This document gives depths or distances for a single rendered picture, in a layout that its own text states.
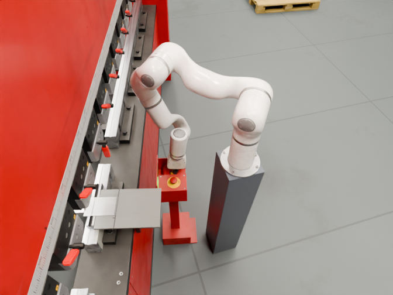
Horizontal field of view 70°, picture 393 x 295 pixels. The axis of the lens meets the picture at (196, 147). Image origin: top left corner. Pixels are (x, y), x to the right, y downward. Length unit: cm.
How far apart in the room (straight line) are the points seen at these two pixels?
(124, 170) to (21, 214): 86
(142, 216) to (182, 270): 101
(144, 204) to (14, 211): 65
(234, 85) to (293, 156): 180
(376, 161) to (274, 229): 128
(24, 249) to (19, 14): 49
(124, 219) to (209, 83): 64
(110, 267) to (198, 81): 82
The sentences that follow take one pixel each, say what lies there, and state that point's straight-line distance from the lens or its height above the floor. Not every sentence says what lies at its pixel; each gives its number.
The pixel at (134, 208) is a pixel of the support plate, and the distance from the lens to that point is 123.
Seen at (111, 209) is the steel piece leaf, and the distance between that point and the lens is 125.
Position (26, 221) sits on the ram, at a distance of 72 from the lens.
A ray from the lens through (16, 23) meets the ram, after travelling 73.
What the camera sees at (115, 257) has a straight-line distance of 130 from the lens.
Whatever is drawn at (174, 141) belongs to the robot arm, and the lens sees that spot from 135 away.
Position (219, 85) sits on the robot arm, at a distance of 105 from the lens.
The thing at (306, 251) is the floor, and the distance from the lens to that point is 236.
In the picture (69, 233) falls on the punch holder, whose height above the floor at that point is 127.
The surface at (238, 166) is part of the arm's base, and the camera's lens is 130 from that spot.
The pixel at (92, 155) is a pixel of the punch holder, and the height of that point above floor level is 123.
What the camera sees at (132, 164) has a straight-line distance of 151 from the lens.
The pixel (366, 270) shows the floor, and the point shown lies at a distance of 251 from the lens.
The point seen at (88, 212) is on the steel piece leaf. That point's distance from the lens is 127.
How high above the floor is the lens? 208
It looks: 51 degrees down
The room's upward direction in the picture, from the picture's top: 2 degrees clockwise
